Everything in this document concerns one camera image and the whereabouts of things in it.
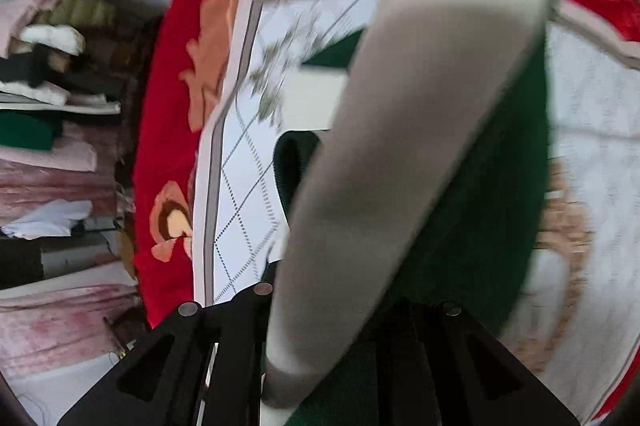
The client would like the green cream varsity jacket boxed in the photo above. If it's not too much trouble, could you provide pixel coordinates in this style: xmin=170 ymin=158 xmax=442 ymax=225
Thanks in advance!
xmin=260 ymin=0 xmax=553 ymax=425

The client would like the pile of folded clothes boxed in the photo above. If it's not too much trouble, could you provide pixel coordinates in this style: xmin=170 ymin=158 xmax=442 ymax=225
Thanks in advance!
xmin=1 ymin=0 xmax=122 ymax=115

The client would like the white quilted bed sheet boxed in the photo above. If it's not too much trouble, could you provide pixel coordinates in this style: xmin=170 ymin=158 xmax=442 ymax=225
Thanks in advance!
xmin=192 ymin=0 xmax=639 ymax=421

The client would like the white cloth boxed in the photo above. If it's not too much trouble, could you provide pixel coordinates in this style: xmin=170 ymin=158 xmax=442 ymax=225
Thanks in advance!
xmin=1 ymin=200 xmax=92 ymax=240

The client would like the folded green garment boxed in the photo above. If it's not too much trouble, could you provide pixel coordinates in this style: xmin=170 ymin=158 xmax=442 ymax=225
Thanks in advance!
xmin=0 ymin=111 xmax=58 ymax=151

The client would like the red floral blanket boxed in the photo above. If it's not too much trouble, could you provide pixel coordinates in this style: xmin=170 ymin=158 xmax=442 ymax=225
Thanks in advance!
xmin=131 ymin=0 xmax=640 ymax=422

